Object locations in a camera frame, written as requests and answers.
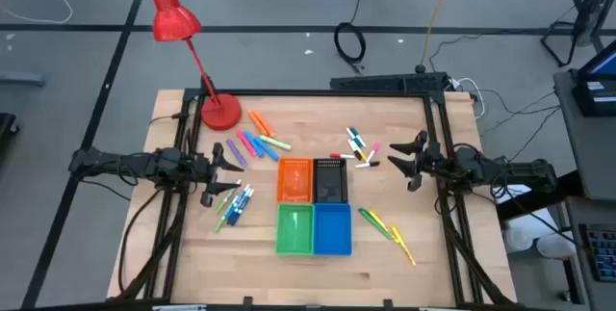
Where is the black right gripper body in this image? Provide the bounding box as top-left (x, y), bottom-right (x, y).
top-left (414, 151), bottom-right (458, 180)

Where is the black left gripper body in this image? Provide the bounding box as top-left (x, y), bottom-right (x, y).
top-left (187, 155), bottom-right (224, 193)

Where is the thin light green pen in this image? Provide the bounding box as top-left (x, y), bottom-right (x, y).
top-left (215, 178), bottom-right (244, 216)
top-left (213, 204), bottom-right (234, 234)

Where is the pink highlighter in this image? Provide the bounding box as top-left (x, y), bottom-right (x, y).
top-left (235, 129), bottom-right (258, 158)

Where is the blue highlighter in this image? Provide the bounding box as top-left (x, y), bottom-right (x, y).
top-left (243, 130), bottom-right (266, 159)
top-left (253, 136), bottom-right (281, 163)

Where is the yellow slim highlighter pen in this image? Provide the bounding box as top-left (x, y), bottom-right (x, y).
top-left (389, 225), bottom-right (418, 268)
top-left (368, 209), bottom-right (401, 244)

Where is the cream marker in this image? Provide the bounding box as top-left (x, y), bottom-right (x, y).
top-left (258, 134), bottom-right (294, 152)

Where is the black perforated bar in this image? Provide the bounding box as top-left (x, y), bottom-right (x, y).
top-left (329, 71), bottom-right (450, 94)

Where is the orange plastic basket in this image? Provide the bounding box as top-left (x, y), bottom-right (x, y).
top-left (276, 157), bottom-right (315, 204)

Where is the white paper sheet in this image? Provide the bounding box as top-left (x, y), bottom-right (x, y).
top-left (490, 179), bottom-right (538, 206)

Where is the black plastic basket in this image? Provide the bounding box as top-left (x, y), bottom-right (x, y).
top-left (312, 157), bottom-right (348, 205)

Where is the green plastic basket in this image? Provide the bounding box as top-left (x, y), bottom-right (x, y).
top-left (274, 202), bottom-right (316, 256)

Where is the blue plastic basket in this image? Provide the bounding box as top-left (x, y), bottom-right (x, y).
top-left (313, 202), bottom-right (353, 257)

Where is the black desk support beam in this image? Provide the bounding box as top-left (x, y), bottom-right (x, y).
top-left (495, 170), bottom-right (581, 223)

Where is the white round container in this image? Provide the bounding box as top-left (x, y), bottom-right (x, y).
top-left (501, 225), bottom-right (535, 254)
top-left (535, 232), bottom-right (578, 260)

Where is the red desk lamp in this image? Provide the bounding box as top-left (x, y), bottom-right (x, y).
top-left (147, 0), bottom-right (244, 132)

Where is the grey desk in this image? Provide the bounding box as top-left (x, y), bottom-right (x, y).
top-left (552, 68), bottom-right (616, 202)

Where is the black box with white labels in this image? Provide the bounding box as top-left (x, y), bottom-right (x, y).
top-left (571, 77), bottom-right (616, 118)

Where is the black keyboard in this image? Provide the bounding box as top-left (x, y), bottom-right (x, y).
top-left (577, 222), bottom-right (616, 284)

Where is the blue-lit monitor screen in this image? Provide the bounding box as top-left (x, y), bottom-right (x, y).
top-left (577, 39), bottom-right (616, 81)

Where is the black wheeled object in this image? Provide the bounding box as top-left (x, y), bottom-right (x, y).
top-left (0, 112), bottom-right (21, 140)

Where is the grey floor bar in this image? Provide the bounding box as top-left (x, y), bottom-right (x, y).
top-left (0, 71), bottom-right (47, 88)

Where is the black standing fan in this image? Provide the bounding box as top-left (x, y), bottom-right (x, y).
top-left (539, 0), bottom-right (616, 68)

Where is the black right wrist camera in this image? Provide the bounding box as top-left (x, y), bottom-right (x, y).
top-left (454, 145), bottom-right (488, 181)

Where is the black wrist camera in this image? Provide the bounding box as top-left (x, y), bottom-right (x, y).
top-left (454, 145), bottom-right (488, 181)
top-left (154, 146), bottom-right (188, 180)

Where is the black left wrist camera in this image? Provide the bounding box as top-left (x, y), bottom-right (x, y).
top-left (154, 146), bottom-right (188, 180)

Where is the white looped cable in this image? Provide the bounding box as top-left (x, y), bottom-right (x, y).
top-left (451, 77), bottom-right (487, 121)

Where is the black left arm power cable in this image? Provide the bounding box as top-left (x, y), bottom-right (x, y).
top-left (116, 186), bottom-right (167, 298)

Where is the black aluminium table frame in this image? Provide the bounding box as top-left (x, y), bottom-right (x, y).
top-left (106, 87), bottom-right (519, 311)

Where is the black floor cable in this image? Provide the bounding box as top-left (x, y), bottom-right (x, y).
top-left (427, 5), bottom-right (578, 137)

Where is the black coiled hanging cable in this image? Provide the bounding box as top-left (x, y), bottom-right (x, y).
top-left (333, 0), bottom-right (370, 75)

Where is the yellow hanging cable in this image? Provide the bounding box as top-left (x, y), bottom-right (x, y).
top-left (415, 0), bottom-right (456, 74)

